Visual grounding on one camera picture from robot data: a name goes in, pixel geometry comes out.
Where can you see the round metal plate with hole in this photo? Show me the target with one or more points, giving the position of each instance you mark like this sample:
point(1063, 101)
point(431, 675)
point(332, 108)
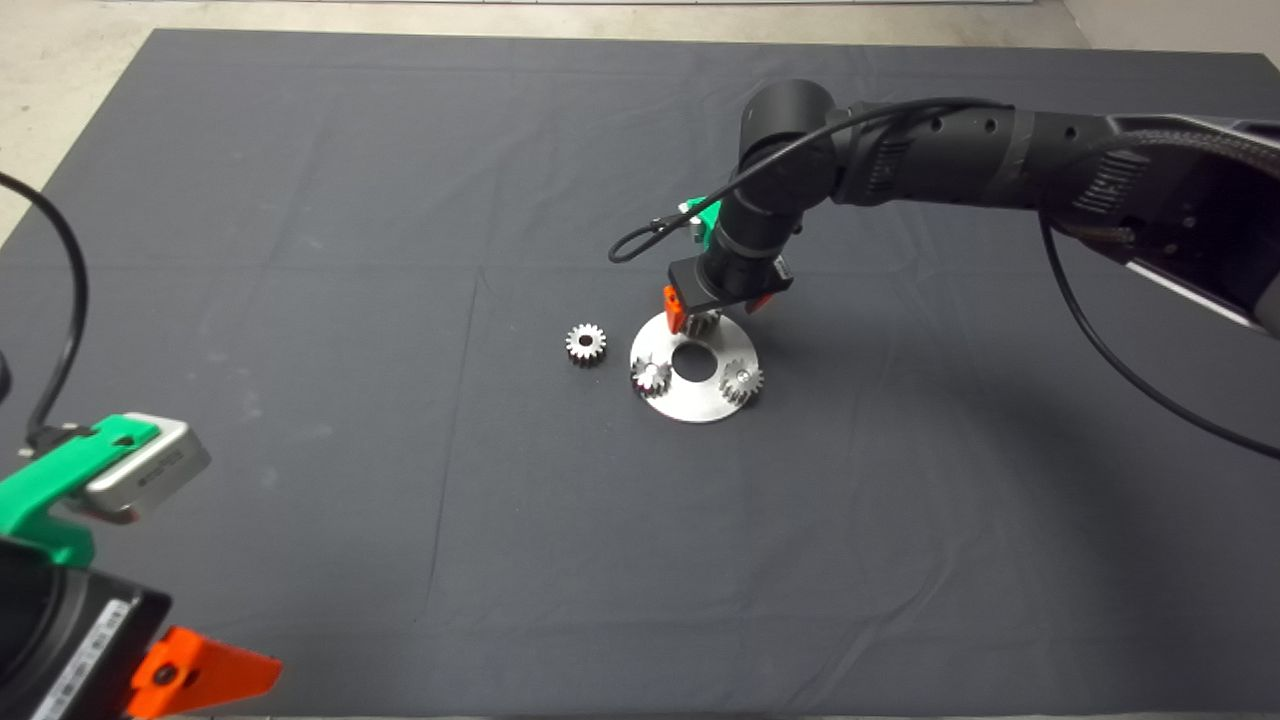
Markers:
point(700, 402)

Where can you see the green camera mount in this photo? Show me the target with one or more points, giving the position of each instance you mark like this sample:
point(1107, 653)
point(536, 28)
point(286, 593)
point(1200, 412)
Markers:
point(45, 495)
point(710, 213)

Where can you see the dark grey table cloth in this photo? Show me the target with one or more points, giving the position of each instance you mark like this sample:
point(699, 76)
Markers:
point(400, 200)

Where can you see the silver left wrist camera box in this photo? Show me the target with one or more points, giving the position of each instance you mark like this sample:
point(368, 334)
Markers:
point(160, 470)

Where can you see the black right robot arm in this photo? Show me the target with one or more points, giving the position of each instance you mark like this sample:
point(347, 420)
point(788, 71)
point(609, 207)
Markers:
point(950, 160)

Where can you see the green left camera mount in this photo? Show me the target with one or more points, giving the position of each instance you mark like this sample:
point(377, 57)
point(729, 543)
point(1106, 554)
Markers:
point(45, 495)

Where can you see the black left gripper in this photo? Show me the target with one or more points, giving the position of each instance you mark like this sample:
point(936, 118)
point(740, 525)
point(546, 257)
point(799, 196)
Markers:
point(110, 650)

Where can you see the black braided right arm sleeve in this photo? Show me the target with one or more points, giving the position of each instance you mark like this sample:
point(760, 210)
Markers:
point(1190, 143)

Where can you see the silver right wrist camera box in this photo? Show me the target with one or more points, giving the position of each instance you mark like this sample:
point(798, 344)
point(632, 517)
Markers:
point(697, 235)

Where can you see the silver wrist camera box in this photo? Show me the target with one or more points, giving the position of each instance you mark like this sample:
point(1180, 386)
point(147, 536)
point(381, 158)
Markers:
point(697, 235)
point(160, 470)

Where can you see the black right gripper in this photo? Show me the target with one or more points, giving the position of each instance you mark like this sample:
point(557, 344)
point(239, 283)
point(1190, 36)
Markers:
point(735, 298)

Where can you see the small steel gear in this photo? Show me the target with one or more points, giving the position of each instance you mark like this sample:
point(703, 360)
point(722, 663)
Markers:
point(577, 341)
point(652, 377)
point(742, 382)

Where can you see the green right camera mount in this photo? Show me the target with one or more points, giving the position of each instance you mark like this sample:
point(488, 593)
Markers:
point(710, 213)

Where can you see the black braided arm sleeve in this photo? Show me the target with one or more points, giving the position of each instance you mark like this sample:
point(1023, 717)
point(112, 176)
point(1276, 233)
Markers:
point(1190, 143)
point(4, 378)

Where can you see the black braided left arm sleeve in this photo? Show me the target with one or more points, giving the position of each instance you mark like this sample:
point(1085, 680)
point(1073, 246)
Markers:
point(4, 378)

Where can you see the larger steel gear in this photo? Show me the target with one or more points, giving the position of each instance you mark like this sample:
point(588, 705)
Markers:
point(703, 322)

